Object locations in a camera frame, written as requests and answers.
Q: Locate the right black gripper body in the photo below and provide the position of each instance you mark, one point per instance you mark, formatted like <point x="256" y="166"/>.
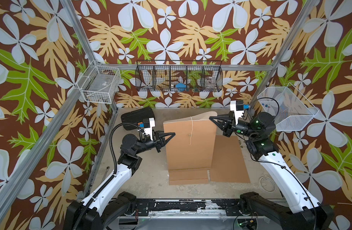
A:
<point x="244" y="129"/>

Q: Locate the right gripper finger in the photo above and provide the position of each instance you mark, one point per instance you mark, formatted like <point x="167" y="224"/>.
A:
<point x="227" y="131"/>
<point x="221" y="119"/>

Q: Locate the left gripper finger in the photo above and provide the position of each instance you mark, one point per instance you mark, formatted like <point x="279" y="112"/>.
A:
<point x="159" y="147"/>
<point x="164" y="138"/>

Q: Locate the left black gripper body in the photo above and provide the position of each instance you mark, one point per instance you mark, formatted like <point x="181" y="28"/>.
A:
<point x="145" y="146"/>

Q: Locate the brown file bag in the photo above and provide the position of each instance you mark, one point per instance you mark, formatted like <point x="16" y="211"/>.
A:
<point x="188" y="177"/>
<point x="228" y="164"/>
<point x="193" y="145"/>

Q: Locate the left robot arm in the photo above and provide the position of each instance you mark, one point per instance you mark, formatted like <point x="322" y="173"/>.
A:
<point x="99" y="209"/>

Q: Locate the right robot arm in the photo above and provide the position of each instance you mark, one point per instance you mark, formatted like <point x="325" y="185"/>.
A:
<point x="304" y="211"/>

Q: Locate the blue object in basket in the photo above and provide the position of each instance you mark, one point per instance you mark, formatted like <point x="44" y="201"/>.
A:
<point x="181" y="87"/>

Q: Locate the white mesh basket right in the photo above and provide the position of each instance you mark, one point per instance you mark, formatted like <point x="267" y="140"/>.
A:
<point x="291" y="109"/>

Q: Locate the clear round lid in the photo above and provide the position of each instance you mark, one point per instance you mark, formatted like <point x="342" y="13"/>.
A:
<point x="267" y="184"/>

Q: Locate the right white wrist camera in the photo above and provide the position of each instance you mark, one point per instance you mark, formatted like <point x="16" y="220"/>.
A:
<point x="238" y="107"/>

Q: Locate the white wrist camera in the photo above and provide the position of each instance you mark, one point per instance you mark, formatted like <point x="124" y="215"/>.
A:
<point x="238" y="107"/>
<point x="146" y="126"/>

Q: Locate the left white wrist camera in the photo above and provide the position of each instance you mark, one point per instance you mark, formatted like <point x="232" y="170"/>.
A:
<point x="146" y="126"/>

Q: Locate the black wire basket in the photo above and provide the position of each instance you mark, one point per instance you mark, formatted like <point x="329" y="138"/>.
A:
<point x="164" y="75"/>

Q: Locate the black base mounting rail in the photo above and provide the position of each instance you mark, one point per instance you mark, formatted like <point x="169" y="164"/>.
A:
<point x="228" y="206"/>

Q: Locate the white wire basket left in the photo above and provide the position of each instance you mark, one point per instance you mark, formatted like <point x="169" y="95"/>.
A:
<point x="98" y="84"/>

